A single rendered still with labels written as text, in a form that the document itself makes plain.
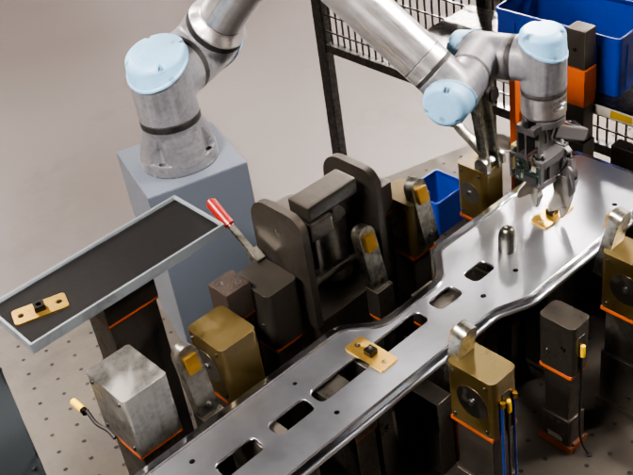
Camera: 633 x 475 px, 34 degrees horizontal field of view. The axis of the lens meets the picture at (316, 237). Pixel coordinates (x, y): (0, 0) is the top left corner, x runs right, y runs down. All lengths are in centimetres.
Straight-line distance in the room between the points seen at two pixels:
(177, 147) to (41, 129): 272
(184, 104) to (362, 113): 238
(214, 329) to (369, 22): 53
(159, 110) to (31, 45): 355
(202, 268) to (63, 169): 230
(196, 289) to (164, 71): 45
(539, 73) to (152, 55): 68
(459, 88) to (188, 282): 73
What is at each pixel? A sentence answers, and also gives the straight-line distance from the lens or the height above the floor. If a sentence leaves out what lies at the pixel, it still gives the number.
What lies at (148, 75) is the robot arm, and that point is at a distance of 189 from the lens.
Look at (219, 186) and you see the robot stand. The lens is 197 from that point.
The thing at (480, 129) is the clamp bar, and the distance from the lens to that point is 191.
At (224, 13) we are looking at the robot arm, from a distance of 192.
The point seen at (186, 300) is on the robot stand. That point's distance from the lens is 208.
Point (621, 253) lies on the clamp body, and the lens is 176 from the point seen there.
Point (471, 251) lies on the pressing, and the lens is 184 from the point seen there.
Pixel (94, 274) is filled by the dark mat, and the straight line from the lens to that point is 168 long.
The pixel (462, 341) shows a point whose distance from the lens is 154.
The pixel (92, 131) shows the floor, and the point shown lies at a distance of 452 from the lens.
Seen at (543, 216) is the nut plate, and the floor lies 100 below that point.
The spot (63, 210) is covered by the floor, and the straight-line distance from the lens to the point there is 405.
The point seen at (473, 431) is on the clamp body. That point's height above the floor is 92.
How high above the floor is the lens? 214
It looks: 36 degrees down
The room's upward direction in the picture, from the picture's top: 9 degrees counter-clockwise
